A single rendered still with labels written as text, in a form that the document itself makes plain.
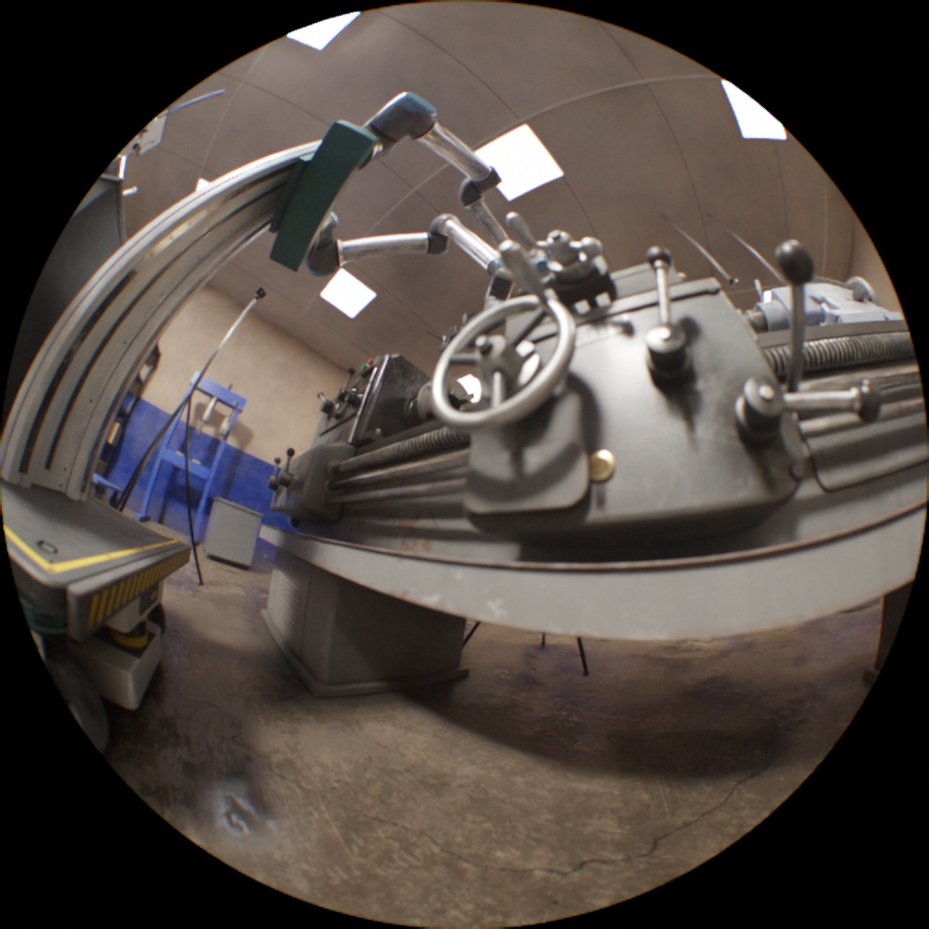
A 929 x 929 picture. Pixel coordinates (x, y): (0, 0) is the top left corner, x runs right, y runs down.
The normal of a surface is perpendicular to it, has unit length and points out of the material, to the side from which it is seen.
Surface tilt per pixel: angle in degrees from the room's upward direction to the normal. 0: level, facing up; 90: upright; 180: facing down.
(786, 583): 90
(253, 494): 90
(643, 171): 180
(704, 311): 90
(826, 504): 90
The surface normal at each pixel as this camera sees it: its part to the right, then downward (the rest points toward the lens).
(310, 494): 0.77, -0.15
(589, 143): -0.14, 0.91
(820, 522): -0.62, -0.37
